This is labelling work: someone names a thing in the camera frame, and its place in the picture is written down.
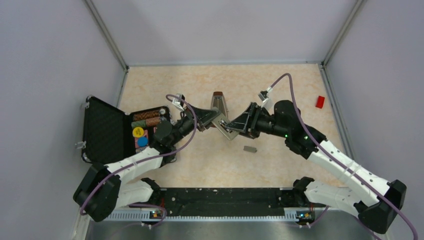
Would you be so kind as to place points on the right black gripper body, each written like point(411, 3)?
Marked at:
point(259, 115)

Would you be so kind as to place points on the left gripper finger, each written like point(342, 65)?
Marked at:
point(205, 116)
point(204, 125)

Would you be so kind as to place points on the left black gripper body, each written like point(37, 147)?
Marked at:
point(191, 113)

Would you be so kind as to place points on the white remote control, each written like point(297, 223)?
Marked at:
point(220, 123)

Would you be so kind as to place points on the grey battery compartment cover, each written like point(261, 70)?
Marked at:
point(250, 149)

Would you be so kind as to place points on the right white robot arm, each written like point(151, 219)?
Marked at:
point(367, 196)

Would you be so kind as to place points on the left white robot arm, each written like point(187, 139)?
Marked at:
point(139, 159)

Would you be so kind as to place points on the brown wooden metronome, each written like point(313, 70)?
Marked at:
point(218, 101)

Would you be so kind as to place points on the pink card deck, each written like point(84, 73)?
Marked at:
point(149, 133)

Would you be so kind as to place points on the yellow round chip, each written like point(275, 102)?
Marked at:
point(138, 132)

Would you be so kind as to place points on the blue round chip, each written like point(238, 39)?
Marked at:
point(142, 142)

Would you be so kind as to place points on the red small block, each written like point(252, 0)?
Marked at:
point(320, 102)

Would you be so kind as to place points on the black poker chip case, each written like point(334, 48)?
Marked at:
point(107, 131)

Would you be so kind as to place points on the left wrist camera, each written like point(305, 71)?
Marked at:
point(178, 102)

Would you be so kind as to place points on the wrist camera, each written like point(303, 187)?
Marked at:
point(265, 97)
point(178, 102)

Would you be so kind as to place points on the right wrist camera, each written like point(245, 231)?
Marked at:
point(265, 97)

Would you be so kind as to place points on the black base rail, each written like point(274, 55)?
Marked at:
point(221, 203)

